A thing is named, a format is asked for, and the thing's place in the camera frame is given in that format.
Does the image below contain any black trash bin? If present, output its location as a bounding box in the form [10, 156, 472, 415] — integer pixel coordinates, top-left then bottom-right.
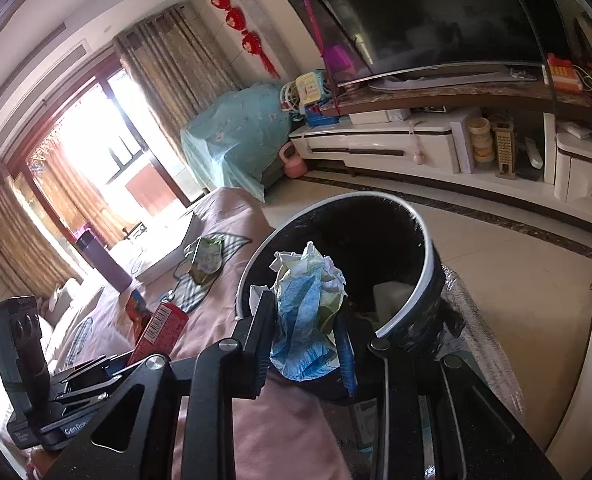
[236, 192, 448, 404]

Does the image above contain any red cardboard box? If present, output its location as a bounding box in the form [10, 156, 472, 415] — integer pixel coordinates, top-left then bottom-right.
[128, 301, 189, 365]

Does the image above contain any white foam block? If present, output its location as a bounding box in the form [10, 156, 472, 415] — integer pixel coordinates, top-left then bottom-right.
[373, 282, 414, 324]

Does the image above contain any pink tablecloth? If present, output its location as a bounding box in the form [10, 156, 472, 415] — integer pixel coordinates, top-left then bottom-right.
[25, 185, 357, 480]

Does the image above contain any beige sofa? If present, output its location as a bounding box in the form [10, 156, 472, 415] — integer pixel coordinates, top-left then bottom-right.
[39, 278, 104, 363]

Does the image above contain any green snack bag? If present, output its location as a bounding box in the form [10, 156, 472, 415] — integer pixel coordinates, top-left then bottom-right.
[185, 235, 223, 285]

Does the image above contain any stack of children's books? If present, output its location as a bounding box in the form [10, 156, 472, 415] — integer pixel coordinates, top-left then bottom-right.
[110, 211, 195, 285]

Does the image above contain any left curtain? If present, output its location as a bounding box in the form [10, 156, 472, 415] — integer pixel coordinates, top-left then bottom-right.
[0, 162, 82, 297]

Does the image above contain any curtain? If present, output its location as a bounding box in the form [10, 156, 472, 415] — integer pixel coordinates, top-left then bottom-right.
[113, 3, 241, 154]
[0, 162, 82, 297]

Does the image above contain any pink kettlebell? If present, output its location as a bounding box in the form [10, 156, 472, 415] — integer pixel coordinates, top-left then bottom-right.
[279, 141, 308, 179]

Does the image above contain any purple thermos bottle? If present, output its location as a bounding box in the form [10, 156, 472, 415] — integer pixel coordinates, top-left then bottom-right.
[76, 230, 132, 294]

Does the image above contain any furniture under teal cover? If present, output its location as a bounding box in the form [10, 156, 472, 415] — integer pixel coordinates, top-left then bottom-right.
[180, 84, 291, 200]

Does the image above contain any toy phone play set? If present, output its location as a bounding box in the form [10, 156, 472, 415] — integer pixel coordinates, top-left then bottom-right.
[279, 70, 339, 128]

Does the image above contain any white TV cabinet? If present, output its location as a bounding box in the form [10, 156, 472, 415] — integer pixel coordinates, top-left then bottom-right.
[289, 108, 592, 225]

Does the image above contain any large black television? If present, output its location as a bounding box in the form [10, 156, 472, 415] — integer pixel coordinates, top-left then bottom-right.
[287, 0, 571, 86]

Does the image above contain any right curtain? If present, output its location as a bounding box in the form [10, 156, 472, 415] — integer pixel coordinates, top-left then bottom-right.
[113, 3, 241, 154]

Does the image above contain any red heart hanging decoration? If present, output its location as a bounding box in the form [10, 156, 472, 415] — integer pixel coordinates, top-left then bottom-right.
[209, 0, 279, 79]

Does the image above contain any red toy telephone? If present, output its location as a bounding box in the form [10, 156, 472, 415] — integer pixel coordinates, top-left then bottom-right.
[543, 53, 583, 94]

